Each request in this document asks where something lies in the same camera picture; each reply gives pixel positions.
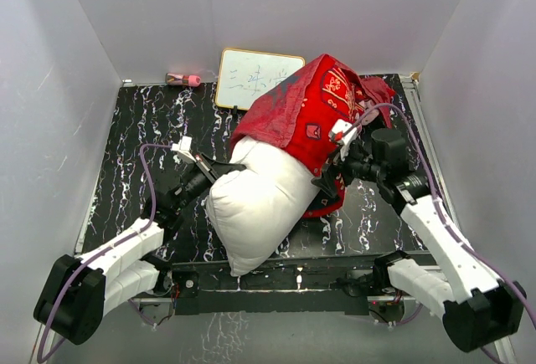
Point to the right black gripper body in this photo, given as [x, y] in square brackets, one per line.
[331, 170]

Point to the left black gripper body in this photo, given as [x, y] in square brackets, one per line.
[204, 166]

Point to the white pillow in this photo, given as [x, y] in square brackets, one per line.
[254, 210]

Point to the red patterned pillowcase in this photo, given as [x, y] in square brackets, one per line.
[297, 115]

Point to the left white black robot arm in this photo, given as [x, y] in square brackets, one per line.
[80, 291]

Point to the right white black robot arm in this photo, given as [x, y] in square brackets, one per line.
[476, 307]

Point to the pink whiteboard marker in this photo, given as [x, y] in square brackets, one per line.
[188, 80]

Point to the small yellow-framed whiteboard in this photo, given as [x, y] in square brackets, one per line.
[245, 75]

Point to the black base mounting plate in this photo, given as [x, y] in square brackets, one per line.
[272, 284]

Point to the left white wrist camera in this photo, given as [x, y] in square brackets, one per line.
[183, 150]

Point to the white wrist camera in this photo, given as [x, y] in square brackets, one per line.
[342, 134]
[183, 150]

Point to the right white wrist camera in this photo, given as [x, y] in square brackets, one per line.
[342, 134]

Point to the aluminium frame rail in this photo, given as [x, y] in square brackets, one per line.
[281, 170]

